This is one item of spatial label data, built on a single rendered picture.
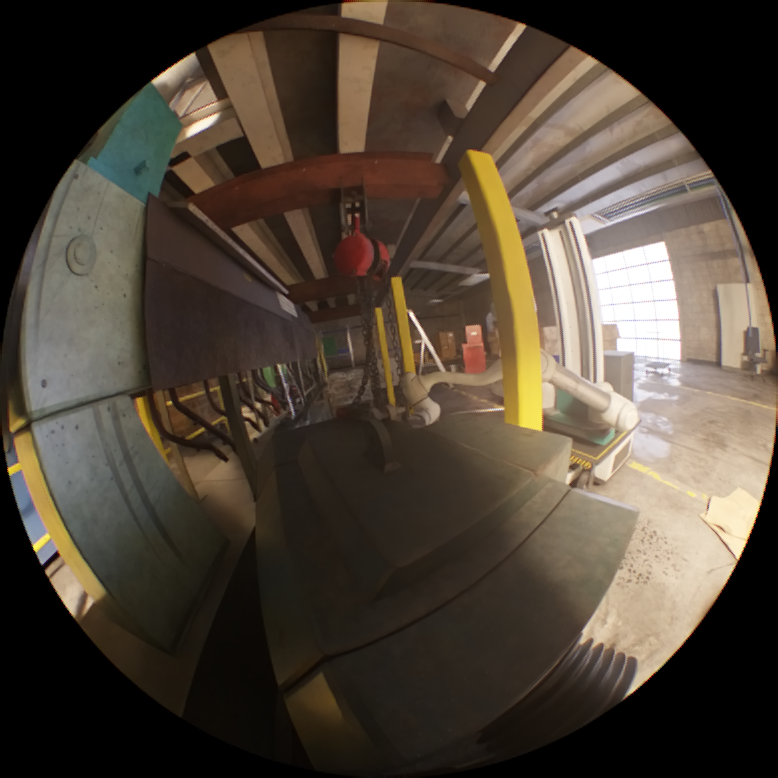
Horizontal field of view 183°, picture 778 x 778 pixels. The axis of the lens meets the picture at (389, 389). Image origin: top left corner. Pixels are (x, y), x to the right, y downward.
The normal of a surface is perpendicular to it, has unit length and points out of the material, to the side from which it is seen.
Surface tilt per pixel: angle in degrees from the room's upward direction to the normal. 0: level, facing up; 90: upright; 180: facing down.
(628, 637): 0
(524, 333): 90
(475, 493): 0
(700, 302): 90
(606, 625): 0
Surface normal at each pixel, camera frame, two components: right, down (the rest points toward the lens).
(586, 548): -0.14, -0.98
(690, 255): -0.98, 0.17
